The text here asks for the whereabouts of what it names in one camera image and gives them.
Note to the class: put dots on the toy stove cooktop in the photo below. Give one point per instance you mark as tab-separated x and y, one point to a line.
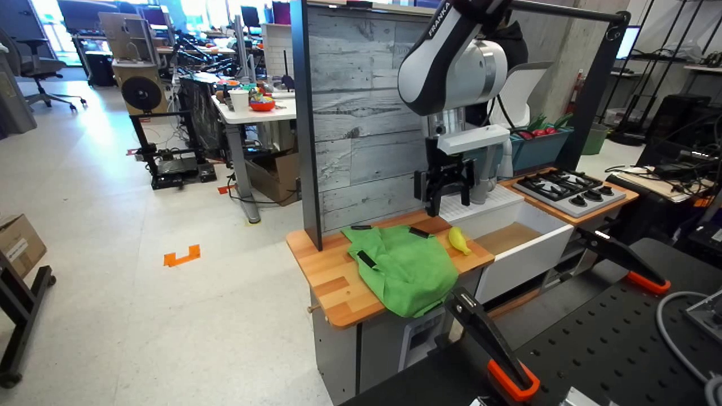
572	193

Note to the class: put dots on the beige cabinet with black spool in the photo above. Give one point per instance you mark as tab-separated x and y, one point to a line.
137	76

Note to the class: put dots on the white cup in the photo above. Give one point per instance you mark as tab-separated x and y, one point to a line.
237	101

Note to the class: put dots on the teal storage bin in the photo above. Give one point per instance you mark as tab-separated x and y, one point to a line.
541	149

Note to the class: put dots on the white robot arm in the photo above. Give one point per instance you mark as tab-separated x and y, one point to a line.
458	71

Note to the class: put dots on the black perforated board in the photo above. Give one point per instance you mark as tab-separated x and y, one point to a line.
616	347

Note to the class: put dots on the black 3D printer frame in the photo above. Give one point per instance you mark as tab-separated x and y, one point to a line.
170	162

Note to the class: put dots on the black stand leg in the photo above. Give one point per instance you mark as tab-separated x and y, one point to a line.
22	300

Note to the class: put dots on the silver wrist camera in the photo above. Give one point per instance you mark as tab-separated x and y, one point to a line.
473	139

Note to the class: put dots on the white desk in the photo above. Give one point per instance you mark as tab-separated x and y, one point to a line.
249	116

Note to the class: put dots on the yellow toy banana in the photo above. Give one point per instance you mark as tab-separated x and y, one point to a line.
458	239

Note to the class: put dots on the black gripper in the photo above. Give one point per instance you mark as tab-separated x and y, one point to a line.
449	167

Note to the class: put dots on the black metal frame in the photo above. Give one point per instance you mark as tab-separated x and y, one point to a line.
305	149

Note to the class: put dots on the black clamp orange tip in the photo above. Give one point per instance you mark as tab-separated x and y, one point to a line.
622	260
488	347

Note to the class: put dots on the grey wood wall panel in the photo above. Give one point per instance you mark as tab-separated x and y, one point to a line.
361	114

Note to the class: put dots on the green cloth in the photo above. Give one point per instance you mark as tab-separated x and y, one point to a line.
406	271

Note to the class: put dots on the red bowl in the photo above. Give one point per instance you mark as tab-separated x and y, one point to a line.
263	104

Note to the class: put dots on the white plastic chair back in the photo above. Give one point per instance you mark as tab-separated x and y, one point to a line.
529	93

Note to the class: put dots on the cluttered wooden workbench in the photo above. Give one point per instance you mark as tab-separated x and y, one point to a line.
654	181

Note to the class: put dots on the white sink basin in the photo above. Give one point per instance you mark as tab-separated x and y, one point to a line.
520	262

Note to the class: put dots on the black shelf rack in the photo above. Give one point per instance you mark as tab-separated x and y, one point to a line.
654	76

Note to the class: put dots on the brown cardboard box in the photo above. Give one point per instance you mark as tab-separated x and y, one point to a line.
18	245
273	176

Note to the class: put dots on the dark office chair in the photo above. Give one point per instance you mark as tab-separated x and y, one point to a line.
36	63

